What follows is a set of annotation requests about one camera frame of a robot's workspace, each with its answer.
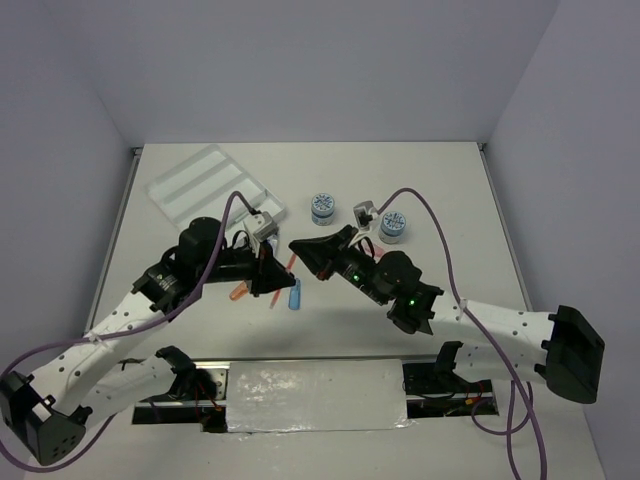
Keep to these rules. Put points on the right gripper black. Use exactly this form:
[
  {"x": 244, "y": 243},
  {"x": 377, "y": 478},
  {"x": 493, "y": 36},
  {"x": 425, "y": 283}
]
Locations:
[{"x": 320, "y": 253}]

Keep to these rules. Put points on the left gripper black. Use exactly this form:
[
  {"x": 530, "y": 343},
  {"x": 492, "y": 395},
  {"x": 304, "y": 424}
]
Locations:
[{"x": 272, "y": 273}]

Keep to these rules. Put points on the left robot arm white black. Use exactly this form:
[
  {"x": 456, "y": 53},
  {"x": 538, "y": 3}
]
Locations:
[{"x": 51, "y": 408}]

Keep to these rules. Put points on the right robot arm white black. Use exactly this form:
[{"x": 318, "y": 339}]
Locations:
[{"x": 475, "y": 341}]

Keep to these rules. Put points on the orange translucent cap case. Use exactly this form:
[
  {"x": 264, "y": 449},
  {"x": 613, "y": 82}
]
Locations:
[{"x": 239, "y": 291}]

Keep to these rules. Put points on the blue translucent cap case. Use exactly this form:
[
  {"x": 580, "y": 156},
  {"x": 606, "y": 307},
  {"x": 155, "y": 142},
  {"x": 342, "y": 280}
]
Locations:
[{"x": 294, "y": 301}]

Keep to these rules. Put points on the blue white round jar left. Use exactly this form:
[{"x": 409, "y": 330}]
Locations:
[{"x": 322, "y": 209}]

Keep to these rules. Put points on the blue white round jar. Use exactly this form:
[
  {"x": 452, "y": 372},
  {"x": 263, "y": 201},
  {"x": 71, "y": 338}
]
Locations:
[
  {"x": 392, "y": 227},
  {"x": 322, "y": 209}
]

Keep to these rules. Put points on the pink translucent cap case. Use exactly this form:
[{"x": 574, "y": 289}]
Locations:
[{"x": 374, "y": 249}]

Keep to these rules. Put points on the blue white round jar right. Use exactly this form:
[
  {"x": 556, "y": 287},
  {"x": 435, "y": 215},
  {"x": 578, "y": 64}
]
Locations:
[{"x": 392, "y": 227}]

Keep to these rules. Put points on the white compartment tray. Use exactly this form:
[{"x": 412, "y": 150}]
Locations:
[{"x": 201, "y": 185}]

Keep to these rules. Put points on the silver foil covered panel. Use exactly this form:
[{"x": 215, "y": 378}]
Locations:
[{"x": 315, "y": 396}]

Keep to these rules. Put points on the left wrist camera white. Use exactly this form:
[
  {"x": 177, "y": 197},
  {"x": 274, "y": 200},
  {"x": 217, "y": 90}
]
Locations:
[{"x": 260, "y": 227}]

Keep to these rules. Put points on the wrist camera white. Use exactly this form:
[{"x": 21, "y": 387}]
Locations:
[
  {"x": 260, "y": 227},
  {"x": 366, "y": 216}
]

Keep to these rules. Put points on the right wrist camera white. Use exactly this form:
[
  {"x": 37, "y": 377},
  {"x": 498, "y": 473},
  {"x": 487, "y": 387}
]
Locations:
[{"x": 366, "y": 216}]

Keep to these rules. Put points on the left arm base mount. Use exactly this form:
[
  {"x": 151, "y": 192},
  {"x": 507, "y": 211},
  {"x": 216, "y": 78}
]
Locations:
[{"x": 202, "y": 404}]

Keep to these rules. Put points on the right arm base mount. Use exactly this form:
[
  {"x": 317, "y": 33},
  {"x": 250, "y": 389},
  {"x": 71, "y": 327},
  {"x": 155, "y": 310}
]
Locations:
[{"x": 431, "y": 396}]

